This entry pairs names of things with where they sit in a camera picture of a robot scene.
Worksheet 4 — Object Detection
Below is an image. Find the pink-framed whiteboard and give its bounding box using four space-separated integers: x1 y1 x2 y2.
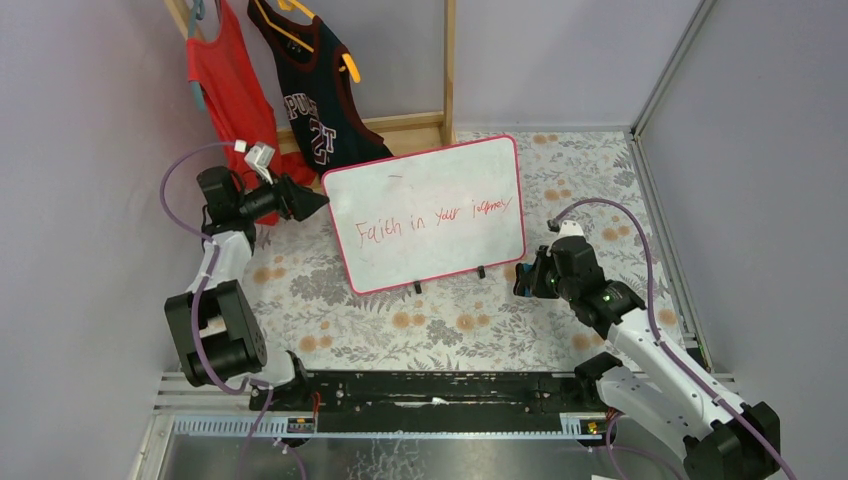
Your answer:
322 135 526 294

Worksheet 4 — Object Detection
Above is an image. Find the blue and black eraser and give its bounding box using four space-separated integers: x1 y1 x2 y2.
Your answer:
513 263 535 297

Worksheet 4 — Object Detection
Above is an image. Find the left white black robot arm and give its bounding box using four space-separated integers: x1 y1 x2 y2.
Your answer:
164 167 329 387

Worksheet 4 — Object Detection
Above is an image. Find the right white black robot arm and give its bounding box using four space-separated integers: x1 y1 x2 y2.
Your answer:
513 236 780 479

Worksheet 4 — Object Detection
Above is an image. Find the red tank top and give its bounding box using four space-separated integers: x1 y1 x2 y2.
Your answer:
197 1 315 225

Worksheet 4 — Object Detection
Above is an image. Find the floral table mat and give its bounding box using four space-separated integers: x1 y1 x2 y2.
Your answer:
243 132 690 372

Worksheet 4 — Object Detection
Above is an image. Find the navy basketball jersey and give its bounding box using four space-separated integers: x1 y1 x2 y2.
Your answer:
247 1 393 175

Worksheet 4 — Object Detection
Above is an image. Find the wooden clothes rack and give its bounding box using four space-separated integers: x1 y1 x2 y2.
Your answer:
167 1 455 187

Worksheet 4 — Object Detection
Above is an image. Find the yellow clothes hanger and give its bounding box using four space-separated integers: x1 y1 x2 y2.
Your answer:
254 0 363 85

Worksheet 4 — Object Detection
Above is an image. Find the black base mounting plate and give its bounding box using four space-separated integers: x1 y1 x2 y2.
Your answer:
249 370 610 431

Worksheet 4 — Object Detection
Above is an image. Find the teal clothes hanger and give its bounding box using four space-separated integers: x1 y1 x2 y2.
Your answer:
186 0 224 114

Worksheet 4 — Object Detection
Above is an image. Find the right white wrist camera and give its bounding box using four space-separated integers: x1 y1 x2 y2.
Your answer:
547 219 585 245

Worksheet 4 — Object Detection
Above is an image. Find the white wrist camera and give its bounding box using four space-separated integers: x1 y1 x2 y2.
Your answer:
234 139 276 184
547 219 585 245

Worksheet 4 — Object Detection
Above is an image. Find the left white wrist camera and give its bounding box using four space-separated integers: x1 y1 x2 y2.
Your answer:
234 139 276 184

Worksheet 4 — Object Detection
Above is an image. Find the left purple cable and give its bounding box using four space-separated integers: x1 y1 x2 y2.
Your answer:
158 140 309 480

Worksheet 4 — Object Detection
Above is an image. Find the white slotted cable duct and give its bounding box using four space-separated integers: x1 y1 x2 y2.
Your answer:
171 414 605 441

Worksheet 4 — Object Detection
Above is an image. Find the aluminium frame rail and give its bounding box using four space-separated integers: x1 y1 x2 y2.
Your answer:
631 0 718 140

